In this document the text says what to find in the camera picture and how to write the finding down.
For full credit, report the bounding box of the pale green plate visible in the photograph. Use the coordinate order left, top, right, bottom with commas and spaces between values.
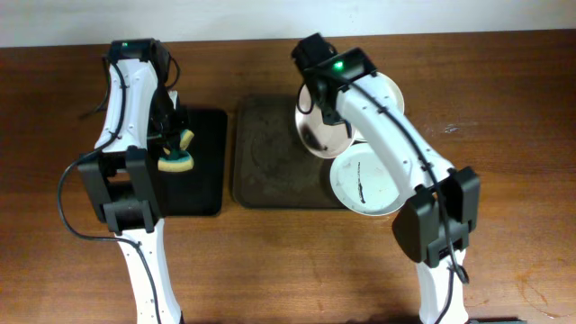
329, 143, 414, 216

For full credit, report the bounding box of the cream white plate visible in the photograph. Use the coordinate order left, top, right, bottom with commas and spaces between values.
350, 70, 406, 143

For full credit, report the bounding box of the black small tray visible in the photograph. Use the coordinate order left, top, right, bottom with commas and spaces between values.
161, 106, 228, 218

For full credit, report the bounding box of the dark brown serving tray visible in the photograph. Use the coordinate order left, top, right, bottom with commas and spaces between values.
232, 94, 345, 210

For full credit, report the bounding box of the pink plate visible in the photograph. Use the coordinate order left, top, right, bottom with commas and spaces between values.
294, 85, 359, 159

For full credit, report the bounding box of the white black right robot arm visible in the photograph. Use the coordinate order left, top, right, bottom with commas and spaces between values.
291, 33, 481, 323

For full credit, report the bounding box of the green and yellow sponge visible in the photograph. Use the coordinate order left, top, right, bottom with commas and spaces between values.
157, 130, 194, 173

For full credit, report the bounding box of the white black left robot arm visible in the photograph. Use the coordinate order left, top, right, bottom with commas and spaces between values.
75, 39, 192, 323

